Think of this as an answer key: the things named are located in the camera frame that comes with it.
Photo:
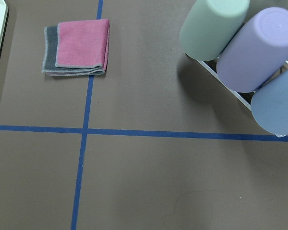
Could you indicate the pink and grey cloth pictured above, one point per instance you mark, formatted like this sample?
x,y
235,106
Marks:
x,y
76,48

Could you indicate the light green cup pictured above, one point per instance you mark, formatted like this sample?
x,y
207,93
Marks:
x,y
210,25

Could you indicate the purple cup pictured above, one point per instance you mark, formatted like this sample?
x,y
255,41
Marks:
x,y
256,52

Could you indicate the blue cup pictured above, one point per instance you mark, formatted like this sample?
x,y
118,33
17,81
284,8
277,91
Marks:
x,y
269,105

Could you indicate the white wire cup rack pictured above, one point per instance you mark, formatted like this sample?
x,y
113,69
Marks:
x,y
253,55

